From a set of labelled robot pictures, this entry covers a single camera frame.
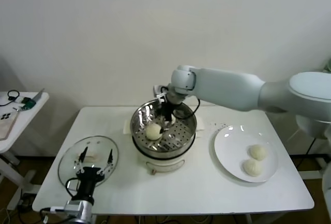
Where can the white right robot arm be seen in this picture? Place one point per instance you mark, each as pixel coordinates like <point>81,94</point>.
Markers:
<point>227,89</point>

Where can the white main table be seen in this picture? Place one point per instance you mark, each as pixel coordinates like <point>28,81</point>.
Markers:
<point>181,195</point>

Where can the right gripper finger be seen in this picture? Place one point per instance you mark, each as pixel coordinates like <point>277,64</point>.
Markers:
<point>168,124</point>
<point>162,130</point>

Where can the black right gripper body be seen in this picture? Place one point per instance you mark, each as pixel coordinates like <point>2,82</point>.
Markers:
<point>168,108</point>

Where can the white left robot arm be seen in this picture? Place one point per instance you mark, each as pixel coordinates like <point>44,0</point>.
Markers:
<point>80,209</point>

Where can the perforated steel steamer basket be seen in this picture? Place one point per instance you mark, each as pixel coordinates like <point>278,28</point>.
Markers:
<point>181,133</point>

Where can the white electric cooker base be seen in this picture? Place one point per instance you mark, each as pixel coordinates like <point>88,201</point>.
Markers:
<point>165,164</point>

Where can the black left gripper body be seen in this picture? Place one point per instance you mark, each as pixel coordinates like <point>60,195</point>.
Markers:
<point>88,182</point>

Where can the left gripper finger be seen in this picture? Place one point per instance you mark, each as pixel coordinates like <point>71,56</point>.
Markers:
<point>82,158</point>
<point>110,160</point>

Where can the white side table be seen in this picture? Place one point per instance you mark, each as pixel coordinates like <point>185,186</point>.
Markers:
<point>26,120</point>

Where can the white round plate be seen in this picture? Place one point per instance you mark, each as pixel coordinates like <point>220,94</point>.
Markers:
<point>232,141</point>

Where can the phone in clear case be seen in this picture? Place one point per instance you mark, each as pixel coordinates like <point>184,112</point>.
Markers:
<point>6,124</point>

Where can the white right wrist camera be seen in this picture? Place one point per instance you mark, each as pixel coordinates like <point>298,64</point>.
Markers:
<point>159,91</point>

